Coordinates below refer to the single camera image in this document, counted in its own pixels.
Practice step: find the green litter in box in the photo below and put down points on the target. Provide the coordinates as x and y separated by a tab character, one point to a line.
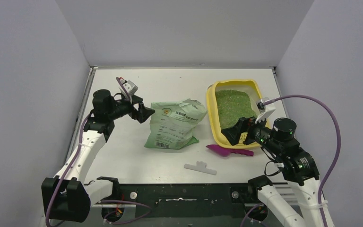
233	105

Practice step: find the green cat litter bag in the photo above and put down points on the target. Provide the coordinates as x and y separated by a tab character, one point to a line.
173	124

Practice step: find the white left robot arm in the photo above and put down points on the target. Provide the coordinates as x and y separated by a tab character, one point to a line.
65	196

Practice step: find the magenta plastic scoop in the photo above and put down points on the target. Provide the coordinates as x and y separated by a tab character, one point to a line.
225	152

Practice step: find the yellow litter box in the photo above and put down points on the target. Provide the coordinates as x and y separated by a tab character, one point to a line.
252	91

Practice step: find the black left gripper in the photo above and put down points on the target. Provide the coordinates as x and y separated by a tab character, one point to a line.
143	112

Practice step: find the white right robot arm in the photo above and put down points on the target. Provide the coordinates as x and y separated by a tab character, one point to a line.
298	169

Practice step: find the white bag sealing clip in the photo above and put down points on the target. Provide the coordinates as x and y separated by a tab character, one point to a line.
200	167

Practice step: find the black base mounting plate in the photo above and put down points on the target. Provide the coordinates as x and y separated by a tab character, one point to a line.
196	200

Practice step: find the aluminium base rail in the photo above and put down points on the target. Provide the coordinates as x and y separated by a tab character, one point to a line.
283	188

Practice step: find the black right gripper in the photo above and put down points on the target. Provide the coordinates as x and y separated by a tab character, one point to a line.
249	129

